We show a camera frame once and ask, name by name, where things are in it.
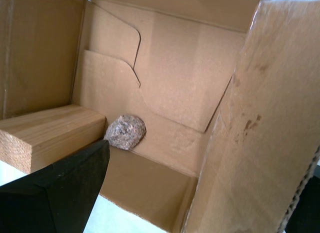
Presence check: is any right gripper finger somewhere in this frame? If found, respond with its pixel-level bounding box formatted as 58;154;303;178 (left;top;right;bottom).
284;176;320;233
0;139;111;233

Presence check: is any light wooden block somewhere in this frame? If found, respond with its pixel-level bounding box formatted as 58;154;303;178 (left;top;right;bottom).
0;104;107;174

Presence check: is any speckled beige rock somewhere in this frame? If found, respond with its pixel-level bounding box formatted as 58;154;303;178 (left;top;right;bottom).
103;114;147;151

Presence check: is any brown cardboard box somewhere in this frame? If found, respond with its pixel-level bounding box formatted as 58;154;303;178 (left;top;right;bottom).
0;0;320;233

